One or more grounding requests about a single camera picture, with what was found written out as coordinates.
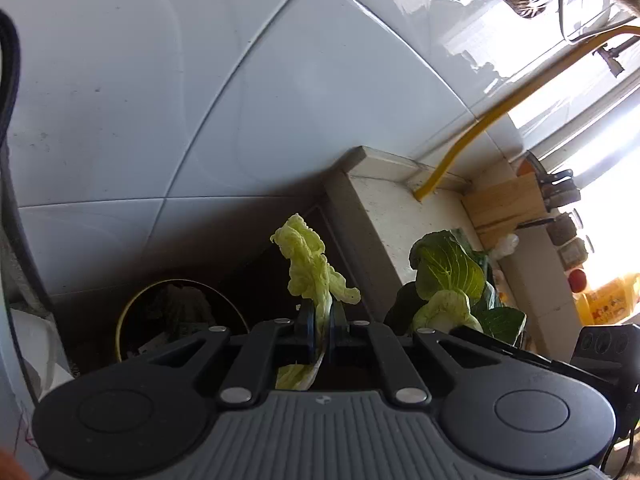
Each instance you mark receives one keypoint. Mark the wooden knife block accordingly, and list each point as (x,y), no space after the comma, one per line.
(495,205)

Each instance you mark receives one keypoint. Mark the yellow pipe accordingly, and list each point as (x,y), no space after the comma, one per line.
(480,127)

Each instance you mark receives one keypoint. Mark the dark green vegetable leaf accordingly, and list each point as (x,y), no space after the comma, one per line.
(500,320)

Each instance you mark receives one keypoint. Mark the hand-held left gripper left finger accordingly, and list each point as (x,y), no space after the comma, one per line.
(307,330)

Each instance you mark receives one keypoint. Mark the small yellow-green cabbage leaf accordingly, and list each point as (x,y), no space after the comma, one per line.
(310,270)

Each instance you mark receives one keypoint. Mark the clear plastic bag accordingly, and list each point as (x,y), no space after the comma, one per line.
(504,247)

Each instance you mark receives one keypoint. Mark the glass jar labelled yellow contents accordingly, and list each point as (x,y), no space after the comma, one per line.
(575,252)

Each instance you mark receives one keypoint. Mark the grey pipe valve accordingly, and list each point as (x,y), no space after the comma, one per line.
(611,57)

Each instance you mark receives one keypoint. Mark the glass jar brown contents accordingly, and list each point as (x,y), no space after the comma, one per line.
(565,229)

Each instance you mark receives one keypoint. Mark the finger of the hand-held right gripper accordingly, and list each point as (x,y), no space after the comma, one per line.
(520,351)

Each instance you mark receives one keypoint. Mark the red tomato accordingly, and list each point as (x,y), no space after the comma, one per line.
(578,281)

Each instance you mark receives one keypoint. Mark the light green cabbage leaf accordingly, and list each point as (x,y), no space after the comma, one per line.
(445,265)

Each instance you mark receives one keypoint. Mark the round yellow-rimmed trash bin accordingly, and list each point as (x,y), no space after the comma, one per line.
(142,305)

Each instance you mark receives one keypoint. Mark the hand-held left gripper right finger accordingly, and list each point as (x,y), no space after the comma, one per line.
(337,332)

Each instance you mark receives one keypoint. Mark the yellow oil bottle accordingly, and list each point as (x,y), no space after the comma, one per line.
(610,300)

